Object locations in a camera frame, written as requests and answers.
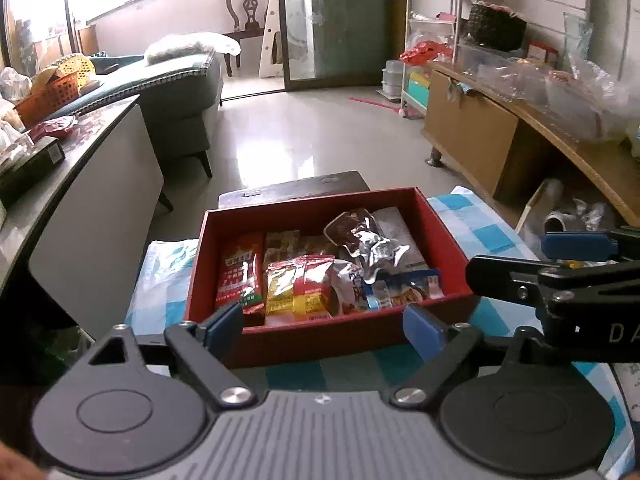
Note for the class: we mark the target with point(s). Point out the brown foil packet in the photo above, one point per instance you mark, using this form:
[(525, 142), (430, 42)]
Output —
[(360, 240)]

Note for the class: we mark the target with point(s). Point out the red cardboard box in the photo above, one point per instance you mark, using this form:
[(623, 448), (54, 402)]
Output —
[(320, 342)]

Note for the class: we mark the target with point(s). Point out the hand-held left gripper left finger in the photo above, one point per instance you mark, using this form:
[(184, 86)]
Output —
[(225, 327)]

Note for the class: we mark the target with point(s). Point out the pile of clear plastic containers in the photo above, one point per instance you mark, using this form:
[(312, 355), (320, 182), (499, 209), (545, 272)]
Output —
[(525, 77)]

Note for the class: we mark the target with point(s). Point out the grey counter cabinet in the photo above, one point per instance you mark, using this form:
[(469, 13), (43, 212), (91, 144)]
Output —
[(100, 220)]

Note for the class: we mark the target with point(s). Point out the glass sliding door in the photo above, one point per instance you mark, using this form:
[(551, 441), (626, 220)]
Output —
[(345, 20)]

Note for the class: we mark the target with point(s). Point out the red plastic packet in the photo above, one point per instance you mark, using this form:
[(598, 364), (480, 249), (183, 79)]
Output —
[(52, 127)]

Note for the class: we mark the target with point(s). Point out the white perforated panel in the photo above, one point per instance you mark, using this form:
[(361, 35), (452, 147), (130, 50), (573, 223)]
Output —
[(270, 35)]

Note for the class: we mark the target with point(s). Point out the white fluffy cushion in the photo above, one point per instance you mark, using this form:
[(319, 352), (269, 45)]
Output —
[(185, 45)]

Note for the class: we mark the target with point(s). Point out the orange basket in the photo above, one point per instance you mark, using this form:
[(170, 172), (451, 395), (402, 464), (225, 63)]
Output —
[(50, 97)]

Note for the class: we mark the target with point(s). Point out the white printed paper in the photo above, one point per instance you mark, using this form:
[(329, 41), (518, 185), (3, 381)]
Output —
[(630, 410)]

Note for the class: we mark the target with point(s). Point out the pink thin stick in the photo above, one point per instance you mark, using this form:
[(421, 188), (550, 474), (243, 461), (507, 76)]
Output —
[(375, 103)]

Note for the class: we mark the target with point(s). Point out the green plastic bag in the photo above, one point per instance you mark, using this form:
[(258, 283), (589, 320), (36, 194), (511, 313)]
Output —
[(60, 350)]

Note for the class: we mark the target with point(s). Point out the small red box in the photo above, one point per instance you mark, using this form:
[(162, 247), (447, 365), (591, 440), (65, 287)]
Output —
[(542, 52)]

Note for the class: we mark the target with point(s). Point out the blue snack packet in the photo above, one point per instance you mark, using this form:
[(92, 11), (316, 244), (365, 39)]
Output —
[(410, 287)]

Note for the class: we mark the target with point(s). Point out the long black box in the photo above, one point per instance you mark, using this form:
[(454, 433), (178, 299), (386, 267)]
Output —
[(35, 165)]

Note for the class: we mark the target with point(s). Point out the teal box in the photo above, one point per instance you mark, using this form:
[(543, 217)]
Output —
[(415, 92)]

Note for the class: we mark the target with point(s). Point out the translucent storage bin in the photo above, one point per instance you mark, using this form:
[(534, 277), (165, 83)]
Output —
[(392, 80)]

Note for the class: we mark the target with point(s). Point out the dark wooden chair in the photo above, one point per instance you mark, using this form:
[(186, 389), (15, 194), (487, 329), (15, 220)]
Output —
[(248, 10)]

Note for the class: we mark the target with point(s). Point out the crumpled silver foil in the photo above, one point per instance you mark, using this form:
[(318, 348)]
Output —
[(592, 215)]

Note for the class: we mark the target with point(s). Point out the beige brown snack packet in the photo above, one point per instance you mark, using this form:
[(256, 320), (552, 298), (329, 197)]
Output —
[(281, 245)]

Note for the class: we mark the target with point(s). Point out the metal pipe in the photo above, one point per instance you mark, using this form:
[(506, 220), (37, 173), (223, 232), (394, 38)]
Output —
[(560, 222)]

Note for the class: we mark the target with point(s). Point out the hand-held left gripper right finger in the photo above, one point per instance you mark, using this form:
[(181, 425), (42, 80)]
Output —
[(420, 332)]

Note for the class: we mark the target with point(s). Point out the red and yellow snack packet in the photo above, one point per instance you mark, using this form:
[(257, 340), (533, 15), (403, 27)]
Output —
[(295, 295)]

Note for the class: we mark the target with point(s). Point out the white plastic bag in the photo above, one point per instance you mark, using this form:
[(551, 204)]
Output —
[(12, 85)]

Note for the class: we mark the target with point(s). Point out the grey green sofa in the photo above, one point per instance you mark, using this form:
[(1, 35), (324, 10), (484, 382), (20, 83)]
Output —
[(185, 105)]

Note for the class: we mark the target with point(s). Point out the clear bag of brown snacks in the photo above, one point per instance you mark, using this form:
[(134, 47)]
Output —
[(317, 246)]

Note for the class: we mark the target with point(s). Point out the yellow mesh basket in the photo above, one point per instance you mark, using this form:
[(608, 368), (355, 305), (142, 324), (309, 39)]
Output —
[(75, 66)]

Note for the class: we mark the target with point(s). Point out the blue white checkered tablecloth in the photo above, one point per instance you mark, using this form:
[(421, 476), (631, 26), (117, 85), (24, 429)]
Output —
[(480, 220)]

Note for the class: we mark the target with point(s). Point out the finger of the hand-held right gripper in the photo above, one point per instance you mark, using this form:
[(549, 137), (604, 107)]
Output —
[(505, 277), (580, 246)]

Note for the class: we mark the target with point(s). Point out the wooden cabinet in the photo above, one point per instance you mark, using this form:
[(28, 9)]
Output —
[(475, 130)]

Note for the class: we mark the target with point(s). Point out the pile of plastic bags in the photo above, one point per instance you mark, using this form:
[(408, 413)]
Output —
[(15, 135)]

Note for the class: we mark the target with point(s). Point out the red plastic bag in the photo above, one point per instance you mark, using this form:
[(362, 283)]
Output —
[(425, 52)]

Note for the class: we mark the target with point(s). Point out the dark woven basket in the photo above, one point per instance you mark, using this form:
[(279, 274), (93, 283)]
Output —
[(495, 27)]

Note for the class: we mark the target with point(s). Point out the silver wafer packet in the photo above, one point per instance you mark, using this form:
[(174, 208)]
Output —
[(405, 240)]

